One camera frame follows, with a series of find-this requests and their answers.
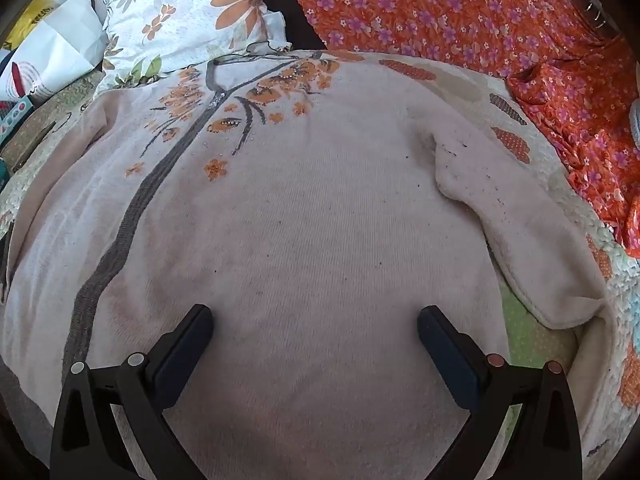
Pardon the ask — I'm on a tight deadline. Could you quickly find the pale pink knit sweater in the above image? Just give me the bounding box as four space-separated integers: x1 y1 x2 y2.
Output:
1 52 610 479

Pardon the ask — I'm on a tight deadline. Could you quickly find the heart patterned quilted bedspread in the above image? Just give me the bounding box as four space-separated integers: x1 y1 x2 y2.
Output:
1 51 629 479

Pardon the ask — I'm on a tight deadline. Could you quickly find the teal box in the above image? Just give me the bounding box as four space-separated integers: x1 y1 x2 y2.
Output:
0 159 11 192

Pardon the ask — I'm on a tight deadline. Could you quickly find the light blue dotted card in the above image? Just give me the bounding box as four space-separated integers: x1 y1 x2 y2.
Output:
0 96 35 146

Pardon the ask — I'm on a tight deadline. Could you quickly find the white paper bag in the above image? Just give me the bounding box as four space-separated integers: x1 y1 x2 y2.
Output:
1 0 107 104

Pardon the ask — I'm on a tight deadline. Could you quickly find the orange floral fabric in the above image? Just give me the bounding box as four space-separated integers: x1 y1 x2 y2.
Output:
297 0 639 257

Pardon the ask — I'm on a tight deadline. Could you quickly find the white floral pillow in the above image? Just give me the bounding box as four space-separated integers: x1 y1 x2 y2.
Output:
96 0 290 96

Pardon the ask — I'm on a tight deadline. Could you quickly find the yellow plastic bag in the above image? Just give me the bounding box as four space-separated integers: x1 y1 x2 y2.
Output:
2 0 58 51

